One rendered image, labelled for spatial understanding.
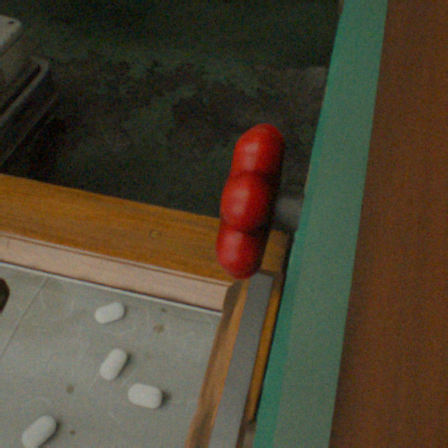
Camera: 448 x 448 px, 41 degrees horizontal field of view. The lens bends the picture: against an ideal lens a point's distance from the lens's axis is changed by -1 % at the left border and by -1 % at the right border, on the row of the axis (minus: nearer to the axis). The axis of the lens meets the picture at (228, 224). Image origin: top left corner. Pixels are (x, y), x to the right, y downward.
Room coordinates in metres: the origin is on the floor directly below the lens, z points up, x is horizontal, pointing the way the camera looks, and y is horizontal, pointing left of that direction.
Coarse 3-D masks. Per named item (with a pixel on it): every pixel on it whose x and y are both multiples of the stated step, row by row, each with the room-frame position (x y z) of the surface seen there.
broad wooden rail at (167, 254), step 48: (0, 192) 0.47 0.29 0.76; (48, 192) 0.47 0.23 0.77; (0, 240) 0.40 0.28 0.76; (48, 240) 0.40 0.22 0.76; (96, 240) 0.40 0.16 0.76; (144, 240) 0.41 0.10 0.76; (192, 240) 0.41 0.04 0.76; (288, 240) 0.42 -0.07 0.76; (144, 288) 0.35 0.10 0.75; (192, 288) 0.35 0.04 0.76
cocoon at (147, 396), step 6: (138, 384) 0.23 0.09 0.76; (132, 390) 0.22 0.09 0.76; (138, 390) 0.22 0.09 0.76; (144, 390) 0.22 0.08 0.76; (150, 390) 0.22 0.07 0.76; (156, 390) 0.22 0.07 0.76; (132, 396) 0.22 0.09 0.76; (138, 396) 0.22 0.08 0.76; (144, 396) 0.22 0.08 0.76; (150, 396) 0.22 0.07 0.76; (156, 396) 0.22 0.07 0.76; (162, 396) 0.22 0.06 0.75; (138, 402) 0.21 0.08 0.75; (144, 402) 0.21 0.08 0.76; (150, 402) 0.21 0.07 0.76; (156, 402) 0.21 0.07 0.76
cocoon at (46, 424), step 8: (48, 416) 0.19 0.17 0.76; (40, 424) 0.18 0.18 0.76; (48, 424) 0.18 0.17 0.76; (24, 432) 0.17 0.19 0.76; (32, 432) 0.17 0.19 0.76; (40, 432) 0.17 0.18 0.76; (48, 432) 0.17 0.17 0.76; (24, 440) 0.16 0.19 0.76; (32, 440) 0.16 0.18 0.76; (40, 440) 0.17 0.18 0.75
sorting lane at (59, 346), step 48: (48, 288) 0.35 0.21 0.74; (96, 288) 0.35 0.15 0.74; (0, 336) 0.28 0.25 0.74; (48, 336) 0.29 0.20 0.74; (96, 336) 0.29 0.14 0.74; (144, 336) 0.29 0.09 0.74; (192, 336) 0.30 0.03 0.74; (0, 384) 0.23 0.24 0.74; (48, 384) 0.23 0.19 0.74; (96, 384) 0.23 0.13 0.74; (144, 384) 0.24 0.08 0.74; (192, 384) 0.24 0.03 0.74; (0, 432) 0.18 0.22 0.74; (96, 432) 0.18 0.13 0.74; (144, 432) 0.18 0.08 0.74
